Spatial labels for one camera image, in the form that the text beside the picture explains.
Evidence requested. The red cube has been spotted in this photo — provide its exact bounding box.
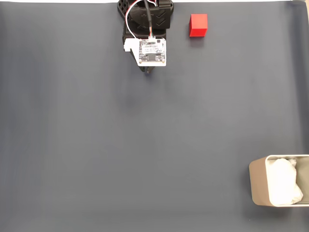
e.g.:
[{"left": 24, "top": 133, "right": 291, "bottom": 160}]
[{"left": 189, "top": 14, "right": 208, "bottom": 38}]

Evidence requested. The black camera cable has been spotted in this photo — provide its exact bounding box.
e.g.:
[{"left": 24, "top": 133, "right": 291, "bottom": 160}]
[{"left": 144, "top": 0, "right": 154, "bottom": 38}]

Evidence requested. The beige metal box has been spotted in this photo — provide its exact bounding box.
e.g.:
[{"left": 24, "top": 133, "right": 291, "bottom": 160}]
[{"left": 248, "top": 154, "right": 309, "bottom": 208}]

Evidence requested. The white red servo wire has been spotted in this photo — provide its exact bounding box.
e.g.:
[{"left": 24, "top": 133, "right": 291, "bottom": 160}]
[{"left": 124, "top": 0, "right": 158, "bottom": 41}]

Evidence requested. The dark grey table mat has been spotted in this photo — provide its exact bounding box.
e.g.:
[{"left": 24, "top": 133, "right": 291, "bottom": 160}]
[{"left": 0, "top": 1, "right": 309, "bottom": 232}]

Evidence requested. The camera board on white mount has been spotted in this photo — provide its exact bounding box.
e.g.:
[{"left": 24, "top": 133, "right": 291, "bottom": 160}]
[{"left": 123, "top": 37, "right": 168, "bottom": 67}]

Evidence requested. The white crumpled paper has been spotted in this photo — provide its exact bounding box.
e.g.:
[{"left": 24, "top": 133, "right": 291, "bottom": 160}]
[{"left": 267, "top": 157, "right": 304, "bottom": 206}]

